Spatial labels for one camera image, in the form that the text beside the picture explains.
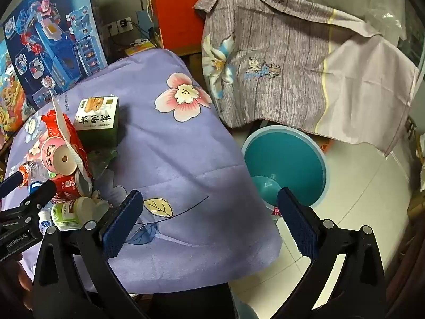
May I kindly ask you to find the cartoon printed box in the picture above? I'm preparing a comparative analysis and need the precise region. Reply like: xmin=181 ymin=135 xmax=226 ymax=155
xmin=0 ymin=40 xmax=50 ymax=147

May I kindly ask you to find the white blue tube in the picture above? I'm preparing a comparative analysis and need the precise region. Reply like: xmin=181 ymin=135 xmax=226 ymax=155
xmin=38 ymin=209 xmax=54 ymax=236

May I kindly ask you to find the teal plastic bin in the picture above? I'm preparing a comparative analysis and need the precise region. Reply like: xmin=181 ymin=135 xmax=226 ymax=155
xmin=242 ymin=125 xmax=329 ymax=221

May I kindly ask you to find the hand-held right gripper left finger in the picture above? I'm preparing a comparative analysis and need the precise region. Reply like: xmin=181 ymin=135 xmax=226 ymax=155
xmin=31 ymin=189 xmax=150 ymax=319

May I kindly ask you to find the green sachet packet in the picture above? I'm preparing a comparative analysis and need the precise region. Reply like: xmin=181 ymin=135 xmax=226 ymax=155
xmin=88 ymin=148 xmax=118 ymax=180

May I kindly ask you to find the beige round disc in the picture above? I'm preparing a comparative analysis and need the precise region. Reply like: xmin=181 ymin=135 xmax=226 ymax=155
xmin=50 ymin=141 xmax=80 ymax=175

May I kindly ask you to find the clear plastic bottle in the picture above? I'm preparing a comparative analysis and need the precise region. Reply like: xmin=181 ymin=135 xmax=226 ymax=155
xmin=20 ymin=161 xmax=54 ymax=193

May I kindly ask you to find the wooden furniture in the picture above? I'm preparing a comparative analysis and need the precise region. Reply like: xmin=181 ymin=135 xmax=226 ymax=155
xmin=403 ymin=116 xmax=425 ymax=213

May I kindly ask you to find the green cardboard box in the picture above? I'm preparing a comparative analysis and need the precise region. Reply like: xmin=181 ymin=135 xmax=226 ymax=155
xmin=72 ymin=96 xmax=120 ymax=148

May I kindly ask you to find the small blue box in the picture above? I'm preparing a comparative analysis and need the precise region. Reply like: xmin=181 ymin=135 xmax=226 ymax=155
xmin=137 ymin=8 xmax=156 ymax=40

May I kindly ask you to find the purple floral blanket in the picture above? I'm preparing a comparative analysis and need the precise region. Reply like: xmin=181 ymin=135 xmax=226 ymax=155
xmin=0 ymin=49 xmax=283 ymax=293

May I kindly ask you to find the grey floral cloth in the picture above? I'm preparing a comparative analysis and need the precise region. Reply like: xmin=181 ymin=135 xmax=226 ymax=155
xmin=193 ymin=0 xmax=419 ymax=158

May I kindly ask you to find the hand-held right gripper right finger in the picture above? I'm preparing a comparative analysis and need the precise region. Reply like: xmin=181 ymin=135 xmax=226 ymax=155
xmin=277 ymin=188 xmax=387 ymax=319

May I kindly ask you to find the red snack bag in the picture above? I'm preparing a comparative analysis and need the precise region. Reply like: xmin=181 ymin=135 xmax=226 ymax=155
xmin=18 ymin=110 xmax=95 ymax=203

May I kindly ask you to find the blue toy box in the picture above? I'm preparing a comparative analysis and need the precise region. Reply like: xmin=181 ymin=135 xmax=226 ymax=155
xmin=2 ymin=0 xmax=108 ymax=107

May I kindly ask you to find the red gift box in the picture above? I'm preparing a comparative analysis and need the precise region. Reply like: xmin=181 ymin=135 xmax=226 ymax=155
xmin=148 ymin=0 xmax=206 ymax=52

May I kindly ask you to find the black cable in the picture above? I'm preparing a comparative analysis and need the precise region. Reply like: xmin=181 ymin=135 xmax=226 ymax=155
xmin=126 ymin=22 xmax=156 ymax=40

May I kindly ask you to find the white bottle green label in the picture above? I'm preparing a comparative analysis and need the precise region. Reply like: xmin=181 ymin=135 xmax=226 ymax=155
xmin=50 ymin=196 xmax=110 ymax=231

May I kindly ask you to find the white wall socket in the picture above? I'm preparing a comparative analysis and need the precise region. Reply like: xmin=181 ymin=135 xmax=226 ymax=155
xmin=107 ymin=16 xmax=133 ymax=37

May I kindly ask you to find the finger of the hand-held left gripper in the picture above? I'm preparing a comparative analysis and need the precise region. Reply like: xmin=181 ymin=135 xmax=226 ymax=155
xmin=0 ymin=179 xmax=58 ymax=230
xmin=0 ymin=172 xmax=24 ymax=200

